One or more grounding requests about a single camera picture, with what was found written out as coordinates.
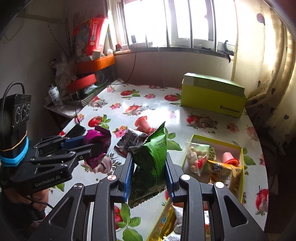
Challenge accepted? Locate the purple candy wrapper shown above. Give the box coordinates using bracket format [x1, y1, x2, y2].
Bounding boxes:
[83, 125, 111, 170]

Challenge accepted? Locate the dark patterned snack pack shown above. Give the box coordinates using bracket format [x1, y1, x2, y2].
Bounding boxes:
[114, 128, 148, 157]

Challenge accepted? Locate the red jelly cup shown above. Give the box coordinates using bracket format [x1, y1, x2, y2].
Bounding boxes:
[134, 116, 156, 135]

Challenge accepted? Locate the green snack bag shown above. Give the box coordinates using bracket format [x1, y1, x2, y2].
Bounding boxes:
[128, 123, 167, 208]

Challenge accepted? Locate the gold snack bar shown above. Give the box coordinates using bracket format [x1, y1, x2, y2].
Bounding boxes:
[147, 201, 176, 240]

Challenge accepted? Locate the left hand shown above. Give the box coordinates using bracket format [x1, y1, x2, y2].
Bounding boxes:
[4, 188, 49, 211]

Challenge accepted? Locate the black remote control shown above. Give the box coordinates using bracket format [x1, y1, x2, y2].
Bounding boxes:
[65, 124, 86, 138]

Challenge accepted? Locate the yellow snack bag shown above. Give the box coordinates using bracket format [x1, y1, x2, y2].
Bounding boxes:
[208, 161, 242, 197]

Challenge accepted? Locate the floral tomato tablecloth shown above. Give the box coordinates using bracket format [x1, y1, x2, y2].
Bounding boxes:
[78, 84, 268, 240]

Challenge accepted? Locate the clear sanitizer bottle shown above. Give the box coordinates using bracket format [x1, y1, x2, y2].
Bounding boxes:
[48, 84, 64, 110]

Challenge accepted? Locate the pink jelly cup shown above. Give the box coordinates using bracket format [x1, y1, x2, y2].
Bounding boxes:
[222, 152, 239, 167]

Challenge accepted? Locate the clear peanut bag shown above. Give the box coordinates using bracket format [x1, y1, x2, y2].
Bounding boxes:
[186, 142, 215, 176]

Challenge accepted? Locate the red round tin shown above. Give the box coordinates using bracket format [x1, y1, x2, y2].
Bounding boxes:
[65, 74, 96, 93]

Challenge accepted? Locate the orange box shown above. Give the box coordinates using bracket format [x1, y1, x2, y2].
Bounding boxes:
[76, 54, 115, 74]

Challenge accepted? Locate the red carton on shelf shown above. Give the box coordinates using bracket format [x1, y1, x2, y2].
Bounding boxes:
[73, 18, 109, 57]

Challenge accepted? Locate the yellow-green box lid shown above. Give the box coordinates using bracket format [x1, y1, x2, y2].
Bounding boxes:
[181, 73, 247, 118]

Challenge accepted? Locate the heart-patterned curtain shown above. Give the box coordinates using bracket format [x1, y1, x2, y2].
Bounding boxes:
[231, 1, 295, 143]

